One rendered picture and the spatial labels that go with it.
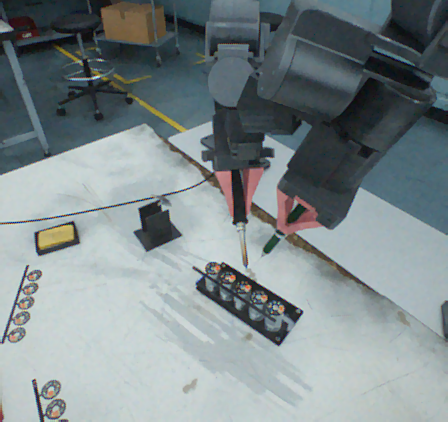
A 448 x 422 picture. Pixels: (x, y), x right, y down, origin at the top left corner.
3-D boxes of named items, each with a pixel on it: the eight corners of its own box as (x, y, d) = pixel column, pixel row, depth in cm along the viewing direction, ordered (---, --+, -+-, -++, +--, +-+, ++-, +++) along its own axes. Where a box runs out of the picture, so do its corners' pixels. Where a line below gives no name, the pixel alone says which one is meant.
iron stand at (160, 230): (172, 253, 70) (195, 212, 67) (134, 251, 64) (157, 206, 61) (158, 235, 74) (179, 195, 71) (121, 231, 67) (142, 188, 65)
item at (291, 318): (195, 291, 59) (195, 287, 58) (222, 265, 63) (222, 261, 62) (278, 349, 51) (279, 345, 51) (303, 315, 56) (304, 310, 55)
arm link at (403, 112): (319, 143, 28) (374, 67, 23) (312, 102, 32) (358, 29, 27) (393, 167, 30) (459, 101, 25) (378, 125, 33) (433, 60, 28)
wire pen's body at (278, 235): (269, 258, 45) (313, 205, 37) (258, 250, 45) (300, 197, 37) (274, 249, 46) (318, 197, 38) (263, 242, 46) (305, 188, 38)
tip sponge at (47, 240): (75, 225, 71) (73, 219, 70) (80, 243, 67) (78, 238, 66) (36, 237, 68) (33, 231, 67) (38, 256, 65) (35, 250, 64)
